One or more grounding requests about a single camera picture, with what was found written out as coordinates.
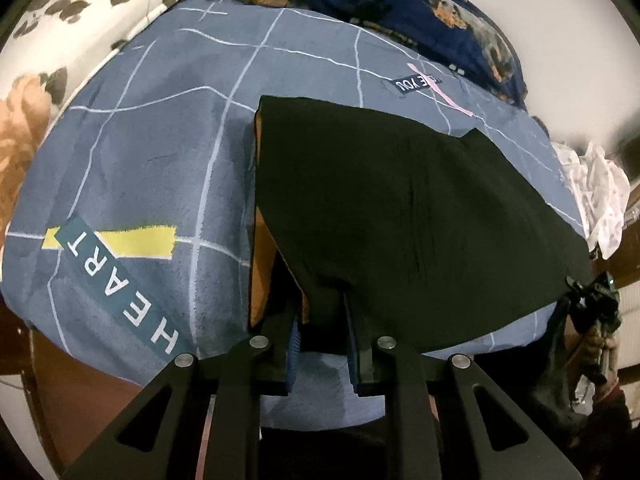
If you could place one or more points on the brown wooden bed frame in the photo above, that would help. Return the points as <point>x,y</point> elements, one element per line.
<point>52,405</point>

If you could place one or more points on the white floral quilt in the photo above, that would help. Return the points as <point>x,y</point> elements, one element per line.
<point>54,49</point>

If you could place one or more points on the white patterned cloth pile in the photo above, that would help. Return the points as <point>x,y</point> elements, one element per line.
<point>601,190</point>

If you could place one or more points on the black pants orange lining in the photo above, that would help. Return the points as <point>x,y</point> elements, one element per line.
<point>438,239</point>

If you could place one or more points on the right hand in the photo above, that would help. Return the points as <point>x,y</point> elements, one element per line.
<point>599,361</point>

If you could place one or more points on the blue grid bed sheet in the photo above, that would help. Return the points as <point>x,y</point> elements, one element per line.
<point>133,237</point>

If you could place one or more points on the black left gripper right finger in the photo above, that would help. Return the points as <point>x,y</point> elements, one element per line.
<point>448,419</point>

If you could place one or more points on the navy dog print blanket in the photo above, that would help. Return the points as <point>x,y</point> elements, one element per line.
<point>455,33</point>

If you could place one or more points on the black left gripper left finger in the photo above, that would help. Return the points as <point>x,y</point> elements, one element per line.
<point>197,418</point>

